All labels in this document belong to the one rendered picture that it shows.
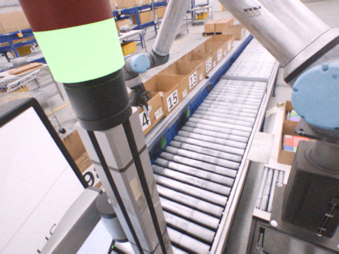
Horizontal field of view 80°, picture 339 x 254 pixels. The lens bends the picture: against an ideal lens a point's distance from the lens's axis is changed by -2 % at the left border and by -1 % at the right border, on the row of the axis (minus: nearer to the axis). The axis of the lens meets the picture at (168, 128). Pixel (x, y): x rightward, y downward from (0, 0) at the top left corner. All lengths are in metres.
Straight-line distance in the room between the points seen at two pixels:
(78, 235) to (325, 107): 0.50
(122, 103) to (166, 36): 0.89
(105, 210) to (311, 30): 0.51
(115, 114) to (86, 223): 0.20
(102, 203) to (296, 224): 0.89
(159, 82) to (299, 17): 1.44
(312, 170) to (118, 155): 0.74
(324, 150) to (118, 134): 0.74
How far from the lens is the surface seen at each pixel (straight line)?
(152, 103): 1.31
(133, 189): 0.20
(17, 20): 5.89
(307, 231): 1.08
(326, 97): 0.51
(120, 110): 0.16
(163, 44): 1.07
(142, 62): 1.07
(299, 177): 0.85
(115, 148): 0.16
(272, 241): 1.89
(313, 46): 0.53
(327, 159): 0.84
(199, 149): 1.36
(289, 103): 1.77
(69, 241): 0.31
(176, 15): 0.98
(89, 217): 0.32
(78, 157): 1.33
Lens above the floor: 1.63
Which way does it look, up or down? 34 degrees down
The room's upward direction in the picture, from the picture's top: 9 degrees counter-clockwise
